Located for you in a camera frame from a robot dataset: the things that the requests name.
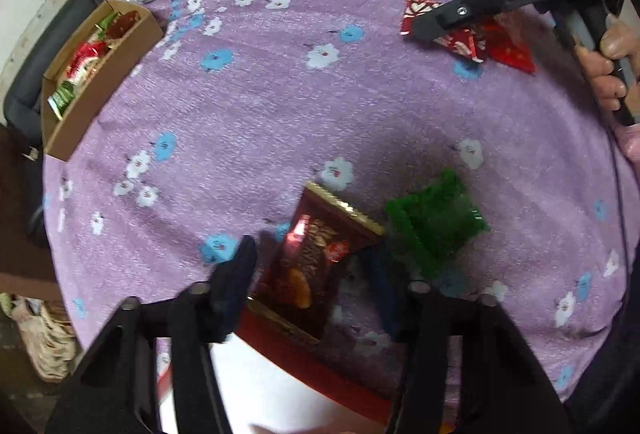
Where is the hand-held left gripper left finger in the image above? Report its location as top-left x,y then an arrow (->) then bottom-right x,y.
45,235 -> 259,434

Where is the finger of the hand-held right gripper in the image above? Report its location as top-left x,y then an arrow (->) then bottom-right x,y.
410,0 -> 509,42

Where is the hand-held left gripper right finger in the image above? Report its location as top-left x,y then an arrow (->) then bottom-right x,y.
367,246 -> 571,434

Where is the red white-patterned snack packet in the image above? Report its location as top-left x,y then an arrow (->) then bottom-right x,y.
400,0 -> 489,64

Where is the plain red snack packet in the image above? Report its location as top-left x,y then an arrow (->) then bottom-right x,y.
482,16 -> 536,74

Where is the brown snack packet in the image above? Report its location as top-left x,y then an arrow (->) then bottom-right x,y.
247,182 -> 386,340

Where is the green snack packet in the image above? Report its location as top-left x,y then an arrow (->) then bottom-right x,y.
385,168 -> 490,280

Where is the large red and white box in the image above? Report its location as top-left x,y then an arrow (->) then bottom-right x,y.
155,309 -> 457,434

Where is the person's right forearm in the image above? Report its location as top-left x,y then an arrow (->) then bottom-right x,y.
612,124 -> 640,195

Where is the person's right hand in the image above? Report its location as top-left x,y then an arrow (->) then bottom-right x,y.
573,20 -> 639,113

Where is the printed blanket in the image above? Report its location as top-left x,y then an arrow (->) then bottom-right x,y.
0,294 -> 84,385

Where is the cardboard box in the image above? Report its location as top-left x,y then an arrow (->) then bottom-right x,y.
41,0 -> 166,163

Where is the green white packet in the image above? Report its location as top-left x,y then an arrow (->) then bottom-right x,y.
47,81 -> 76,120

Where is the red white packet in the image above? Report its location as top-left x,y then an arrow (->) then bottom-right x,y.
66,42 -> 111,82

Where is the black leather sofa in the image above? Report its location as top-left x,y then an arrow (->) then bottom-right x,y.
0,0 -> 201,131

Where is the dark red packet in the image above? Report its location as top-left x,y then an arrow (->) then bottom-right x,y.
104,10 -> 141,38

